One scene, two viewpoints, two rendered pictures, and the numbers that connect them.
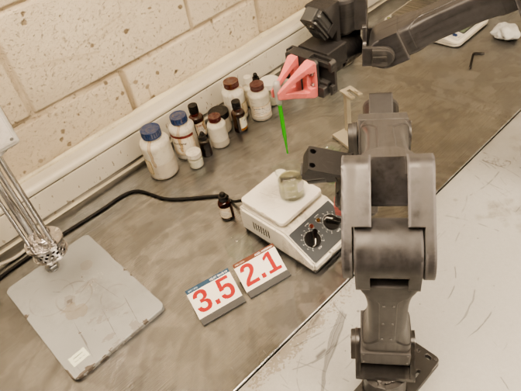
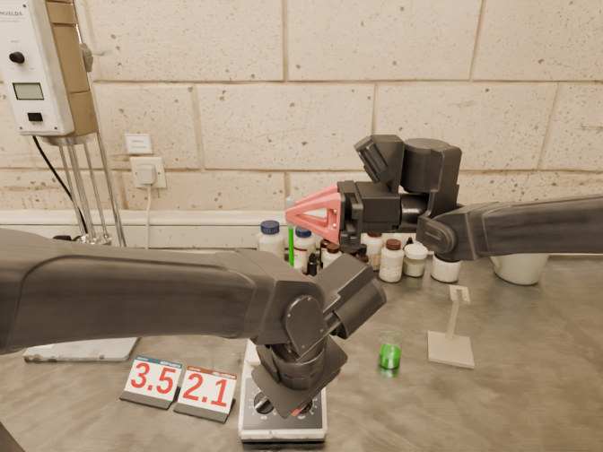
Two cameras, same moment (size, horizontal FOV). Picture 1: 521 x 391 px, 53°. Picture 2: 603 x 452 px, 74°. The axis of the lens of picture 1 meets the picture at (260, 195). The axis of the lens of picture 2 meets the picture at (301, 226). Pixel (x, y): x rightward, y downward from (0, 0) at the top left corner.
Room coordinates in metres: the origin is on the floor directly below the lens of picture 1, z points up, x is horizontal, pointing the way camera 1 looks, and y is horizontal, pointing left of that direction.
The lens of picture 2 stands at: (0.35, -0.38, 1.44)
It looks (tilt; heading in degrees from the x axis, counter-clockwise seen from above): 25 degrees down; 37
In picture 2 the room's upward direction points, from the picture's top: straight up
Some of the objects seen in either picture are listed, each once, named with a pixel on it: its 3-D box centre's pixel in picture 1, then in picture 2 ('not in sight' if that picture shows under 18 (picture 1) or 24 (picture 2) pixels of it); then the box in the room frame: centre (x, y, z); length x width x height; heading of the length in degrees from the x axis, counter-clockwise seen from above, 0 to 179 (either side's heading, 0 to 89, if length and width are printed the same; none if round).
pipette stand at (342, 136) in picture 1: (354, 115); (454, 323); (1.00, -0.25, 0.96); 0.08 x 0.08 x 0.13; 22
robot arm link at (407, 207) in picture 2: (343, 45); (414, 209); (0.86, -0.20, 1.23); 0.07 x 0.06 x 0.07; 127
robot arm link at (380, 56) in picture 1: (360, 25); (437, 192); (0.85, -0.23, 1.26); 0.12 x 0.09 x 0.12; 71
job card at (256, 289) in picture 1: (261, 270); (205, 392); (0.64, 0.03, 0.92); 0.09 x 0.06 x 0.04; 112
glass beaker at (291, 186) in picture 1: (288, 181); not in sight; (0.76, -0.06, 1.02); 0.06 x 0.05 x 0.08; 71
